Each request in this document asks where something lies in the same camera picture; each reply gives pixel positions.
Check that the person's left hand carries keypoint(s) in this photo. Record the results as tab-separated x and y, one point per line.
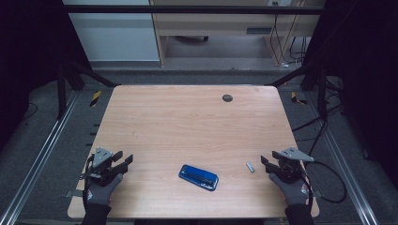
100	195

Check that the black horizontal frame bar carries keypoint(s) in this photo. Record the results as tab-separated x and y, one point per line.
187	9

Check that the silver staple strip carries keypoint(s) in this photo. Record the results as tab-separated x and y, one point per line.
250	167

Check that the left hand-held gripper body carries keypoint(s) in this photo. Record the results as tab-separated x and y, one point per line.
101	156

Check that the blue stapler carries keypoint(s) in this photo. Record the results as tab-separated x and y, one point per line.
198	177

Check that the aluminium floor rail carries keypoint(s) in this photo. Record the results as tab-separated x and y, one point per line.
344	168
40	156

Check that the white wall socket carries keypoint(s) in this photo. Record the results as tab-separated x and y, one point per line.
275	3

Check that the black upright frame post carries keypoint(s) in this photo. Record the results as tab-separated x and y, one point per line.
322	93

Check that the black diagonal frame strut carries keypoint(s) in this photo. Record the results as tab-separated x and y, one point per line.
94	75
291	76

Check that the grey tape strip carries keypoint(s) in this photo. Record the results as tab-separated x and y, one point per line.
317	194
73	193

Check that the black chair base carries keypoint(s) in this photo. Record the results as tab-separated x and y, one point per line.
192	38

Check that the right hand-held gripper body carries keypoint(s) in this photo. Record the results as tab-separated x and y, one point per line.
294	154

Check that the light wooden desk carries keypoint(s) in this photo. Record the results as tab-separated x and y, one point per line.
216	23

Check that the white cabinet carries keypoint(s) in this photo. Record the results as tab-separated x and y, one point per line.
115	37

